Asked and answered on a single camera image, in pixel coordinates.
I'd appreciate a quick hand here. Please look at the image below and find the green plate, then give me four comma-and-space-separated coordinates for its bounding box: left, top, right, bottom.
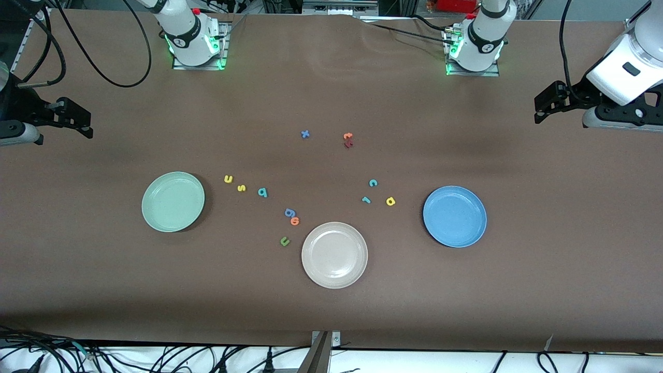
141, 171, 206, 233

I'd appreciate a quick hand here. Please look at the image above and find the red box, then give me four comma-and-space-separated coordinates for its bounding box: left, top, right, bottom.
438, 0, 477, 13

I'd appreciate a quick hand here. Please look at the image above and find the blue plate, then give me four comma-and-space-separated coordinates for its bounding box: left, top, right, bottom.
423, 185, 487, 248

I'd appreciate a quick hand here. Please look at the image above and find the brown table cover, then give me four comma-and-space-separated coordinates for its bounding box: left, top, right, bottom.
0, 8, 663, 353

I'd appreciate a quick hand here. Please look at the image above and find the beige plate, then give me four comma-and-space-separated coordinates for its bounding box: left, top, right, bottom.
301, 222, 369, 289

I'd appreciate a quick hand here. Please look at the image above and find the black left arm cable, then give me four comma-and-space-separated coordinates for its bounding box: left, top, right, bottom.
559, 0, 588, 102

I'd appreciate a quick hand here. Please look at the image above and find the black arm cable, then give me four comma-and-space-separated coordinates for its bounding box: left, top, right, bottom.
52, 0, 152, 88
559, 0, 588, 102

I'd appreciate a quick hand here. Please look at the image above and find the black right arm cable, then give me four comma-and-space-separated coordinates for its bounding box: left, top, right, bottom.
52, 0, 152, 88

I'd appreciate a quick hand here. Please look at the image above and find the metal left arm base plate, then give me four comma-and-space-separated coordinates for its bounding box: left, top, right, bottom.
443, 26, 500, 77

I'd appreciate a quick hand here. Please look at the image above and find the black base cable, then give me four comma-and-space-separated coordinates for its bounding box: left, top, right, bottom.
363, 16, 459, 46

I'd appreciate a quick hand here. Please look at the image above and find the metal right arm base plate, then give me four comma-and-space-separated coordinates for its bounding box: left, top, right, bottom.
172, 21, 229, 70

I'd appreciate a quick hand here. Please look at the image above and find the metal table edge bracket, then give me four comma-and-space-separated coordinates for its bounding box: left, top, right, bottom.
298, 331, 341, 373

